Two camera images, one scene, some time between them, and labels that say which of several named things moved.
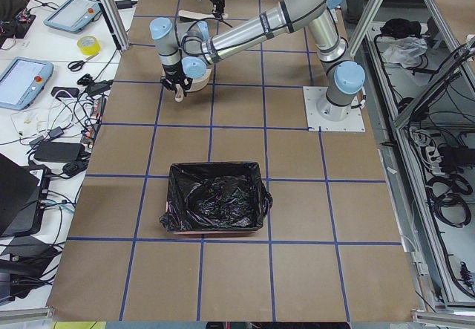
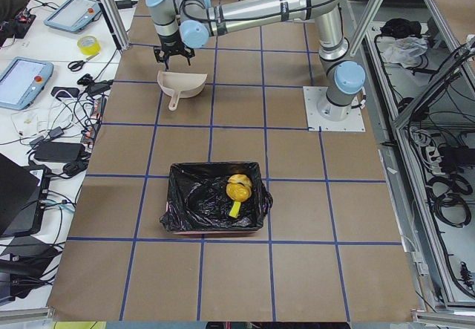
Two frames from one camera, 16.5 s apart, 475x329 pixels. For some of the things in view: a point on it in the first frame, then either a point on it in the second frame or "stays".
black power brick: (58, 151) stays
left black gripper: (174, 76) -> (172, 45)
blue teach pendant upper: (73, 13) stays
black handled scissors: (76, 65) stays
